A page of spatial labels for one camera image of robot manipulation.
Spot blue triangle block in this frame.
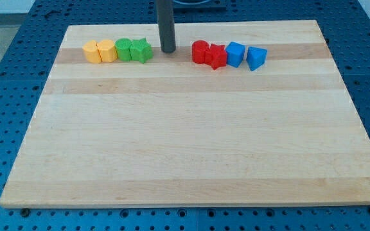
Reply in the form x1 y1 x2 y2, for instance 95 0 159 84
246 46 267 71

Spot green cylinder block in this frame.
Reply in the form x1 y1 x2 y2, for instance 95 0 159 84
115 38 132 62

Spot red cylinder block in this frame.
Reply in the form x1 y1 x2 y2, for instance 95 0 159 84
191 40 209 64

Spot green star block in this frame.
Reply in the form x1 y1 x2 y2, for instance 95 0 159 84
129 38 153 64

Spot wooden board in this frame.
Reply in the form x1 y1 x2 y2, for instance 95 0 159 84
0 20 370 209

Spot yellow heart block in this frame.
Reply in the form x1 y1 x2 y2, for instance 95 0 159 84
82 40 102 64

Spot red star block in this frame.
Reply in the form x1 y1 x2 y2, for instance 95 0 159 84
205 44 227 70

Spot yellow hexagon block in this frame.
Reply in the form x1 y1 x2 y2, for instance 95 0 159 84
97 39 118 62

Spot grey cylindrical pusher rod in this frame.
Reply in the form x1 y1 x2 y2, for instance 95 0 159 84
155 0 176 53

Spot blue cube block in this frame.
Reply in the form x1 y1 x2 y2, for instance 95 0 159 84
225 42 245 67

